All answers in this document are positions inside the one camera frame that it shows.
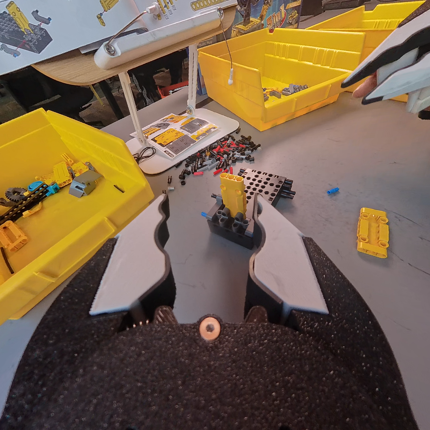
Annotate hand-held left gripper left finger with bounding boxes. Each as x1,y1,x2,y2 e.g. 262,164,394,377
90,195,172,316

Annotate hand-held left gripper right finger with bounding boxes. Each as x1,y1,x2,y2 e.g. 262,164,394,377
249,195,330,316

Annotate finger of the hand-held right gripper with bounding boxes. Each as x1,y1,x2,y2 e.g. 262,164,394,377
362,64,430,115
342,7,430,88

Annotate black lego model yellow beam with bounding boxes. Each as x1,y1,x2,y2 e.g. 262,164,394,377
200,168,296,250

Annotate yellow lego panel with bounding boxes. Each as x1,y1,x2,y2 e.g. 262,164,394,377
356,207,391,259

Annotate yellow storage bin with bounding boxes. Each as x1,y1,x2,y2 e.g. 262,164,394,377
306,0,430,103
0,108,156,324
198,27,367,132

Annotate heap of yellow lego parts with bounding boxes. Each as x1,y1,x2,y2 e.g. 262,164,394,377
0,153,103,273

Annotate pile of loose lego pieces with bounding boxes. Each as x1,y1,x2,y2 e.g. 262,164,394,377
163,133,262,197

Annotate colourful lego set box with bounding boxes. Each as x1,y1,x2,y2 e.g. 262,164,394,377
231,0,304,39

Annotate open lego instruction manual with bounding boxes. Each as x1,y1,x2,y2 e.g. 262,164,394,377
0,0,237,76

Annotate person's right hand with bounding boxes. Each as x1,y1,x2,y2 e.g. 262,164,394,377
351,73,379,100

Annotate sticker sheet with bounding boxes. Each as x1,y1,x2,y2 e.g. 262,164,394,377
143,114,219,157

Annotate white stand base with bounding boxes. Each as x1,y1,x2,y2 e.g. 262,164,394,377
126,109,240,175

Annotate white document stand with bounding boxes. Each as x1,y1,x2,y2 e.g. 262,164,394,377
93,8,225,147

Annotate metal gooseneck page holder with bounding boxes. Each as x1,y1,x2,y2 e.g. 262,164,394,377
103,2,163,56

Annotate black cable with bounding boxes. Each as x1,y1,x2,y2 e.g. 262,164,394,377
133,146,157,166

